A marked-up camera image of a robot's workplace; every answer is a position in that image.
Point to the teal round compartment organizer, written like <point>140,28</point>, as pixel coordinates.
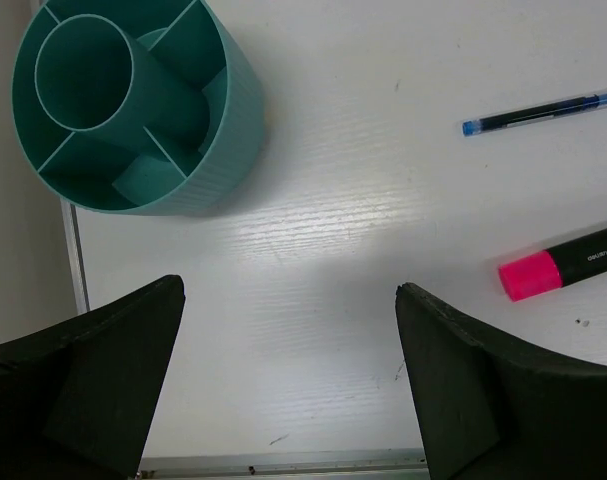
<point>136,107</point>

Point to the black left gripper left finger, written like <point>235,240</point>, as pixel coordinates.
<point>77,399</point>

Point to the pink black highlighter marker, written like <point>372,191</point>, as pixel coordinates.
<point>555,267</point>

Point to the aluminium table rail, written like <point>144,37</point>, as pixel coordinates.
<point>73,242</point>

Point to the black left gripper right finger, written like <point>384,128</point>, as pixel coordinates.
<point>493,406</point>

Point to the blue gel pen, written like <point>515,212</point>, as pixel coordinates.
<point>559,108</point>

